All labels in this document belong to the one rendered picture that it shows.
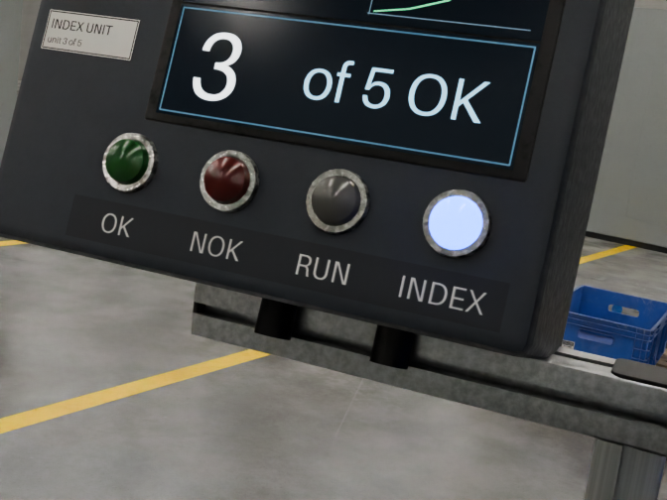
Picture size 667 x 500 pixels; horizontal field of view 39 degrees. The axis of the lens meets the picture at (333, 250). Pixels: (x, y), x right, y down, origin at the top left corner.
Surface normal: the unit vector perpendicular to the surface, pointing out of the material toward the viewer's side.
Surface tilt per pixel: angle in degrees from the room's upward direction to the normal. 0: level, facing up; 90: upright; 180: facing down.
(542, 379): 90
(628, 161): 90
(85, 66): 75
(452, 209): 70
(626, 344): 90
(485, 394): 90
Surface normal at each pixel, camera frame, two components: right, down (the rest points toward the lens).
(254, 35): -0.33, -0.12
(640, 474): -0.38, 0.13
